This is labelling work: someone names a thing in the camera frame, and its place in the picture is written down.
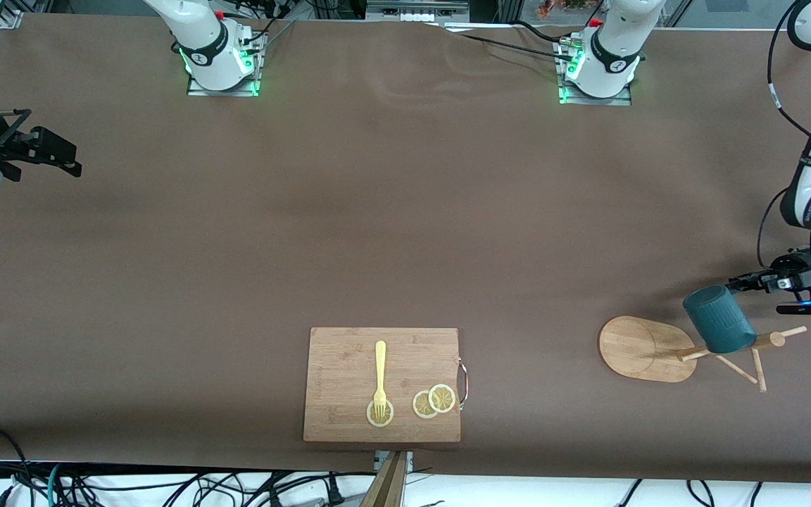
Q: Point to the red orange background items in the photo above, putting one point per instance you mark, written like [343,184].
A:
[560,8]

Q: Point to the aluminium frame corner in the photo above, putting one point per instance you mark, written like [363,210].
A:
[10,20]

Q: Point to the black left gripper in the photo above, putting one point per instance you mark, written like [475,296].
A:
[790,270]

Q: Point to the wooden post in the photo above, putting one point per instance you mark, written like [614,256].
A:
[388,486]

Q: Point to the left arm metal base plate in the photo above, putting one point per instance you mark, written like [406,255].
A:
[588,101]

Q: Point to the wooden cup rack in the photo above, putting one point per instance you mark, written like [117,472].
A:
[638,348]

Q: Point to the white power strip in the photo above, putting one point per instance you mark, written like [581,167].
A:
[412,13]

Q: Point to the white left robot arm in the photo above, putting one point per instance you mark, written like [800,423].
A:
[610,63]

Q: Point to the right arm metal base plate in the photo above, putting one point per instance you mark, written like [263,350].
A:
[222,92]

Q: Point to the metal bracket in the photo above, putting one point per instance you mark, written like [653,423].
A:
[379,461]

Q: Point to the lemon slice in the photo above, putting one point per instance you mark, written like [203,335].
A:
[419,405]
[389,415]
[442,398]

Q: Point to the brown table cover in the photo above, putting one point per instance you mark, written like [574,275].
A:
[131,317]

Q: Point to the yellow plastic fork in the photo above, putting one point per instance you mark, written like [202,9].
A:
[380,366]

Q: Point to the teal cup yellow inside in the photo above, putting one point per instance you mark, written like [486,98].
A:
[719,320]

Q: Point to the bamboo cutting board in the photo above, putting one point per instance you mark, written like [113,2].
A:
[342,366]

